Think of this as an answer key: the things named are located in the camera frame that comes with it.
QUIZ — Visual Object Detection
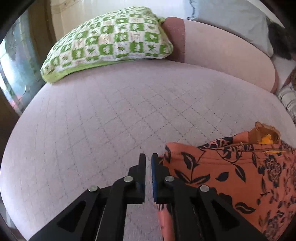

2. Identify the grey striped floral pillow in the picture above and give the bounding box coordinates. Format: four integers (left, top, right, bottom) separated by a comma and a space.
277, 69, 296, 123

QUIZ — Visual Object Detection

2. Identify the grey blue pillow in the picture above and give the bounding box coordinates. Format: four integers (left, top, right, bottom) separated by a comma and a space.
188, 0, 273, 57

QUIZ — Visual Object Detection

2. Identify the green white patterned pillow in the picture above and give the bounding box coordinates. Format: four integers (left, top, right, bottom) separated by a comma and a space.
40, 6, 174, 83

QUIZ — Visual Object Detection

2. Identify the pink bolster cushion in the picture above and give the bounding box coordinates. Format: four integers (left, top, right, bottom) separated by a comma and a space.
162, 17, 278, 93

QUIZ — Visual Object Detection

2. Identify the dark furry object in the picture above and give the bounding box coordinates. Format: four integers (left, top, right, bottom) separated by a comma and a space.
268, 22, 295, 60

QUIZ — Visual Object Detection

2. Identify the pale quilted bed cover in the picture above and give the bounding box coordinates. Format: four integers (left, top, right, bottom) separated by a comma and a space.
1, 60, 295, 240

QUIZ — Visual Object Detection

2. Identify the orange floral print garment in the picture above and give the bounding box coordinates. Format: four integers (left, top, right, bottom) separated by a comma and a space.
159, 122, 295, 240

